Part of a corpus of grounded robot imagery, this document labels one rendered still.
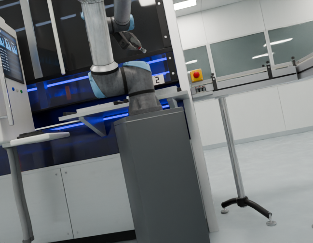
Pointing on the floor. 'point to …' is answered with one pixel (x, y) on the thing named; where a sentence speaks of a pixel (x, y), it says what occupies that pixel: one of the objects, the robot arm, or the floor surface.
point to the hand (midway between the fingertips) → (138, 47)
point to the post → (190, 115)
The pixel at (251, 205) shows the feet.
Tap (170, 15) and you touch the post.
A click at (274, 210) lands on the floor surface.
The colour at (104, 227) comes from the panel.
